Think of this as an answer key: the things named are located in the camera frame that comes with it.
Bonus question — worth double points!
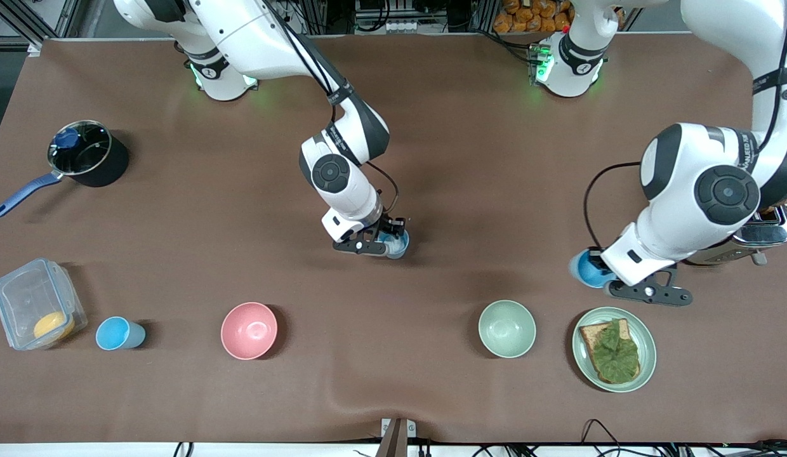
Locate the blue plastic cup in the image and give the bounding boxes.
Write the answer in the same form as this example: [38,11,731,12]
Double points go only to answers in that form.
[95,316,147,351]
[376,230,411,260]
[569,249,618,289]

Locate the brown toast slice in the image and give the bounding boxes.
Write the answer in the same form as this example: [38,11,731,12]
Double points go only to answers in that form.
[579,319,642,385]

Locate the green lettuce leaf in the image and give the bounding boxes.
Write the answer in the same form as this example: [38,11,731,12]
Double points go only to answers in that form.
[589,319,640,384]

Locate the pale green plate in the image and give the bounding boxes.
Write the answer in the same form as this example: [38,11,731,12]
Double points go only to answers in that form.
[572,307,657,393]

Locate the pale green bowl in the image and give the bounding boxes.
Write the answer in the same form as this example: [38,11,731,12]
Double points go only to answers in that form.
[478,300,537,359]

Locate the cream and chrome toaster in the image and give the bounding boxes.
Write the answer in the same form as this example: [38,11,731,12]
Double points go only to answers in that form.
[682,206,787,266]

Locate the pink bowl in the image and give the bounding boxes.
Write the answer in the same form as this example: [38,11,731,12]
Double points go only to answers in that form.
[220,301,279,361]

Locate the white connector block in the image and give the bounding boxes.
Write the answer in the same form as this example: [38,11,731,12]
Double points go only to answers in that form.
[354,18,427,35]

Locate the brown table cover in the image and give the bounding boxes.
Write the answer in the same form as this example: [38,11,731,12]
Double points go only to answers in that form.
[0,35,787,445]

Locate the bag of orange bread rolls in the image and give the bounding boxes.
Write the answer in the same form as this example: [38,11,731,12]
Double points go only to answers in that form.
[493,0,573,34]

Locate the glass lid with blue knob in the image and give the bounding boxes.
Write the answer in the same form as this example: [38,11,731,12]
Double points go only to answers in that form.
[48,121,112,176]

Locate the yellow sponge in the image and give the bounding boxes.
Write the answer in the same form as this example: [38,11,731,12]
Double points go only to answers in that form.
[33,311,76,340]

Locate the clear plastic storage container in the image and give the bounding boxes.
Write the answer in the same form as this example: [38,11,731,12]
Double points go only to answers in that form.
[0,258,88,351]

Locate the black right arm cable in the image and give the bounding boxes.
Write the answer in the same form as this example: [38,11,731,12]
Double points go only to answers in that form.
[267,0,400,223]

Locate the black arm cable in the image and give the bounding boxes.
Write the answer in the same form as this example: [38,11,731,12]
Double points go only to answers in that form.
[583,0,787,253]
[267,0,400,223]

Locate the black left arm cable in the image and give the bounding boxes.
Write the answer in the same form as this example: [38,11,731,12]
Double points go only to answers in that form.
[583,0,787,253]

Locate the thin black cable loop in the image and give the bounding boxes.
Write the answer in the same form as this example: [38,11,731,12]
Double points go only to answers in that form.
[581,419,623,457]

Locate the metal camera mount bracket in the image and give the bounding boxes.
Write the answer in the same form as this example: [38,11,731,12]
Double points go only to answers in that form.
[376,418,417,457]

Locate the black pot with blue handle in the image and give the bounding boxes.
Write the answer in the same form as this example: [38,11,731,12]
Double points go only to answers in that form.
[0,121,130,219]

